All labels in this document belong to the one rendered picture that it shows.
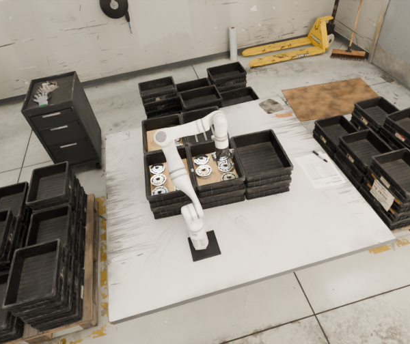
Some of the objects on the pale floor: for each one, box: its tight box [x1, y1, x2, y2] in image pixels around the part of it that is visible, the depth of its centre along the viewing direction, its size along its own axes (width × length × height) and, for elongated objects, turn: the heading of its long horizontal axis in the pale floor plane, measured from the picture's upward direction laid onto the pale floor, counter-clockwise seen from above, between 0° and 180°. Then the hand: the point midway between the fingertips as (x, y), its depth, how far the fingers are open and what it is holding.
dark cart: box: [21, 71, 102, 169], centre depth 321 cm, size 60×45×90 cm
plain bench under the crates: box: [105, 95, 397, 325], centre depth 240 cm, size 160×160×70 cm
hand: (223, 162), depth 180 cm, fingers open, 5 cm apart
